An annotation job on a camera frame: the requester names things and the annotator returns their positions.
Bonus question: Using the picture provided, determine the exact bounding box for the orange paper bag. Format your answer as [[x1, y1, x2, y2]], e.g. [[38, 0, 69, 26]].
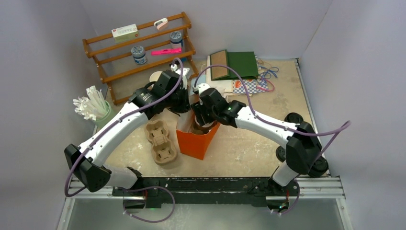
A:
[[176, 110, 220, 160]]

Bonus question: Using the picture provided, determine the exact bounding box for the pulp cup carrier tray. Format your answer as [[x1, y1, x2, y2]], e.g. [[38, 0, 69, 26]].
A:
[[144, 119, 178, 165]]

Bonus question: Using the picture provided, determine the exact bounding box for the white cup lid picked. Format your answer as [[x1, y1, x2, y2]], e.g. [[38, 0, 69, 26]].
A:
[[194, 115, 216, 128]]

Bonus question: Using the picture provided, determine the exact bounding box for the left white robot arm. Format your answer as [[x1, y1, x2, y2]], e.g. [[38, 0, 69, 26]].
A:
[[64, 68, 190, 197]]

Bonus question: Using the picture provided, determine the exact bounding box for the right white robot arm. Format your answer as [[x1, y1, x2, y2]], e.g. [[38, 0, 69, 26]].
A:
[[192, 83, 322, 195]]

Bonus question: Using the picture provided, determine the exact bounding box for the left white cup stack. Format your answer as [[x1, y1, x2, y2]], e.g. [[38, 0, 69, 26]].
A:
[[149, 71, 162, 83]]

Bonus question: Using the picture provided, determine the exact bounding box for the blue checkered paper bag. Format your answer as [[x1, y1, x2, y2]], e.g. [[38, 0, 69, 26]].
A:
[[232, 80, 269, 94]]

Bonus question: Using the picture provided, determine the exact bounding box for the pink marker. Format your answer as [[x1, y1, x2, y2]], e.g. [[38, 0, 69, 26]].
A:
[[151, 47, 182, 56]]

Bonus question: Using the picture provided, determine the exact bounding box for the green paper bag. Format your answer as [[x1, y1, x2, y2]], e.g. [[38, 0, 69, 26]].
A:
[[209, 50, 259, 81]]

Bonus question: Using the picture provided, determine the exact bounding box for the wooden shelf rack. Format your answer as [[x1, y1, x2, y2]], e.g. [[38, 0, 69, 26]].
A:
[[82, 12, 199, 105]]

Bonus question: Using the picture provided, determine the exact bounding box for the blue white jar left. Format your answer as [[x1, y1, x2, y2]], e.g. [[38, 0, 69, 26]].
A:
[[131, 46, 147, 65]]

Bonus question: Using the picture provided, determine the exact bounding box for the blue white jar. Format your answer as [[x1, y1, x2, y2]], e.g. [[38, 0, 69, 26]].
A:
[[169, 31, 183, 49], [131, 46, 147, 65]]

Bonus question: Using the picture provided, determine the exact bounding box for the blue white jar right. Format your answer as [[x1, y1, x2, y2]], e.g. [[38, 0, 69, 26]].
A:
[[169, 31, 183, 49]]

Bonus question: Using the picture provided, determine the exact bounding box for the black cup lid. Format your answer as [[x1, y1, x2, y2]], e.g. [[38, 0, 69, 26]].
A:
[[284, 112, 304, 124], [275, 146, 286, 162]]

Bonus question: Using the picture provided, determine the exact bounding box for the green straw holder cup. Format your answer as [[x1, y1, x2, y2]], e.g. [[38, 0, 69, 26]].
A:
[[93, 101, 116, 129]]

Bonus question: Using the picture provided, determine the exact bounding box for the white pink clip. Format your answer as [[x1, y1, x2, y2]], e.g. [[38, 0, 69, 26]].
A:
[[154, 18, 168, 31]]

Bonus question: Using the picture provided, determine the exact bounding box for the white green box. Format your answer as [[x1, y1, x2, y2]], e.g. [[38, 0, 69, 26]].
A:
[[111, 24, 139, 43]]

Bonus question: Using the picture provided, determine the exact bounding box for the black lid stack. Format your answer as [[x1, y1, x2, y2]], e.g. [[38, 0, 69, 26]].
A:
[[308, 156, 328, 178]]

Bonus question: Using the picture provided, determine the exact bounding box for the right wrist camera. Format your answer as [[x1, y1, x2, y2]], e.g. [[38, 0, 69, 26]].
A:
[[192, 83, 210, 104]]

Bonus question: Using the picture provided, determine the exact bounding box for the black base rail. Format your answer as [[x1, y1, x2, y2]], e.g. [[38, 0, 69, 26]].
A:
[[67, 176, 346, 210]]

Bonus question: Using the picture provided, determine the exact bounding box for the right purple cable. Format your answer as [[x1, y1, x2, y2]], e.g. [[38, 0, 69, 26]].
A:
[[193, 65, 352, 217]]

